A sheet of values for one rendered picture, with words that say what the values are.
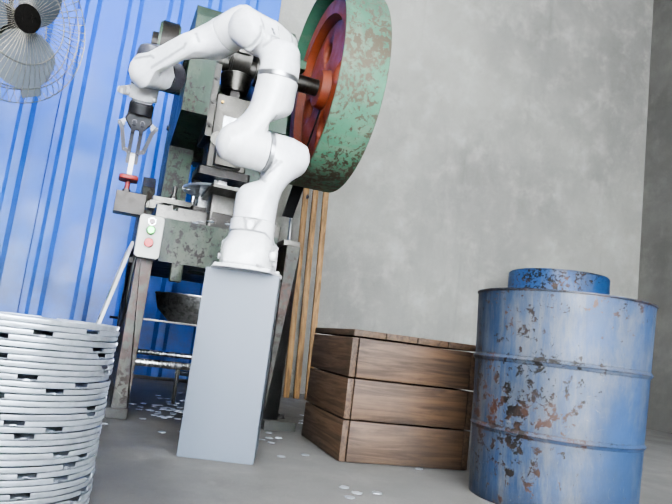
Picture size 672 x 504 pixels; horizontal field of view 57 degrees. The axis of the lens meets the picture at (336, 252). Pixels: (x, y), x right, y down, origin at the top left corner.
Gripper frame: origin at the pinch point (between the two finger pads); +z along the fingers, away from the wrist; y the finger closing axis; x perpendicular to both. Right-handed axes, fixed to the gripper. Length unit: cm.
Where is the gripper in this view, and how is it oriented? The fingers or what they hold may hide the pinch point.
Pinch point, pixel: (131, 163)
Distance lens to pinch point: 218.0
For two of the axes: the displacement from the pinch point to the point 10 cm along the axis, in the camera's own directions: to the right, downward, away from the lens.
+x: -2.8, -3.3, 9.0
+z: -2.6, 9.3, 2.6
